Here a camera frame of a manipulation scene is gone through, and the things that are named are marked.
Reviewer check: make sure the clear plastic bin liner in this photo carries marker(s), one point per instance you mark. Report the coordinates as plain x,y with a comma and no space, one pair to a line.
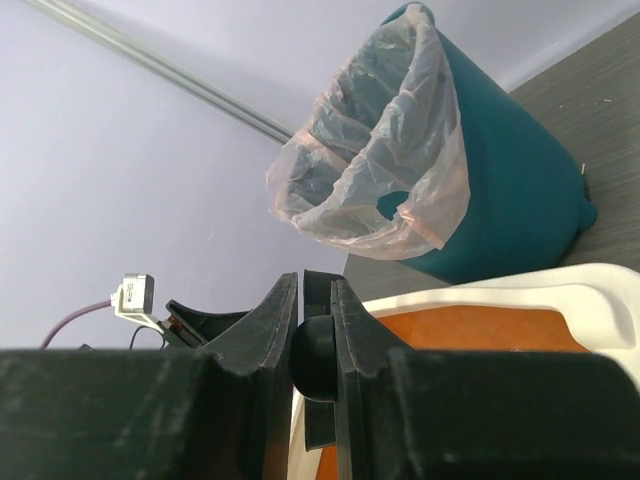
379,169

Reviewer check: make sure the black litter scoop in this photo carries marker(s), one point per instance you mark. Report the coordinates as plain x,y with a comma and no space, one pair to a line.
313,361

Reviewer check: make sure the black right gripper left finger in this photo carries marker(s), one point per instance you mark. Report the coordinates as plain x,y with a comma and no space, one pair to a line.
221,411

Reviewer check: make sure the white orange litter box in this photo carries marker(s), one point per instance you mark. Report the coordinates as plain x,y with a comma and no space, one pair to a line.
589,308

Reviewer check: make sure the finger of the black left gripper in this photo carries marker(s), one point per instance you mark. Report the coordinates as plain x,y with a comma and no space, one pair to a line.
189,328

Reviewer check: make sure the teal trash bin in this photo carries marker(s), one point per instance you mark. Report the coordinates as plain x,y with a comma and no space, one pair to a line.
526,194

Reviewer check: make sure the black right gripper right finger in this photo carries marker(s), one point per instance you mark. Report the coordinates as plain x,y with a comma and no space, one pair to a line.
403,413

